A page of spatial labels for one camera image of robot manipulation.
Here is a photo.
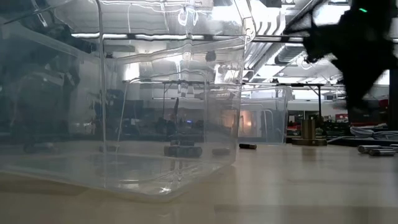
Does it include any black vertical post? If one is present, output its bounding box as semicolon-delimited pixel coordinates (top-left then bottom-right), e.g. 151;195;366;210
388;70;398;131

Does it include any black flat platform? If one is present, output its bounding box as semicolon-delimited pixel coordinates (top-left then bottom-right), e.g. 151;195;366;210
326;136;398;147

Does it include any dark computer monitor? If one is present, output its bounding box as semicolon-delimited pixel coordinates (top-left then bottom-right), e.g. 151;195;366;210
347;107;389;125

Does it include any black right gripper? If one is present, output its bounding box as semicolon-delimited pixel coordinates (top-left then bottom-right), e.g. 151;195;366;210
329;12;388;108

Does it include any overhead light bar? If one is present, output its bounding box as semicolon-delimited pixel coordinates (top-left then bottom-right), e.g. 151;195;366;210
71;32;398;44

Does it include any brass cylinder stand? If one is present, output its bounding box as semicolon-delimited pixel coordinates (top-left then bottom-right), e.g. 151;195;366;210
291;119;328;146

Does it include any clear plastic storage bin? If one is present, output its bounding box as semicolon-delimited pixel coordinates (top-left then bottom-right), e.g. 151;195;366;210
238;85;289;146
0;0;257;203

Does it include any white cable bundle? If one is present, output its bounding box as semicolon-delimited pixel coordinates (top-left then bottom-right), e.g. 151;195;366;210
350;125;398;141

